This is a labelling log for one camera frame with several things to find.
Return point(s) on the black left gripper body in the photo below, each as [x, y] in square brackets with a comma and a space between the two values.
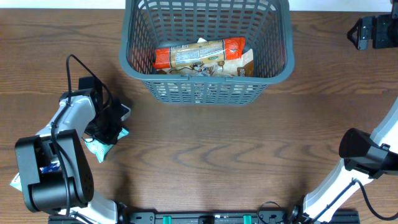
[106, 126]

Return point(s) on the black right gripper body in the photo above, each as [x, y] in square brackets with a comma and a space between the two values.
[387, 30]

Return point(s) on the teal wet wipes pack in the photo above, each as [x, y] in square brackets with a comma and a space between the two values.
[96, 147]

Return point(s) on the beige snack pouch dark window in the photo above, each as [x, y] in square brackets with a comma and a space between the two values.
[178, 71]

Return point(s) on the orange pasta packet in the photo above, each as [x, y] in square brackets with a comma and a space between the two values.
[199, 53]

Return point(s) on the beige snack pouch brown band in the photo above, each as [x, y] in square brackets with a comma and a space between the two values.
[201, 40]

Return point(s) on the beige snack pouch cookie print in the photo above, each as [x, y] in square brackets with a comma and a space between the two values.
[241, 67]

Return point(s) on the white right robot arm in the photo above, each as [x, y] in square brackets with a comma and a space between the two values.
[364, 157]

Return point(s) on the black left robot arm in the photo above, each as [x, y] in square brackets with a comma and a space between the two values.
[54, 172]

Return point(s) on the grey plastic lattice basket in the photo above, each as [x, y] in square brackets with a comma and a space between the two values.
[265, 25]

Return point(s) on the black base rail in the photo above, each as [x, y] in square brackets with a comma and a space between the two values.
[263, 216]

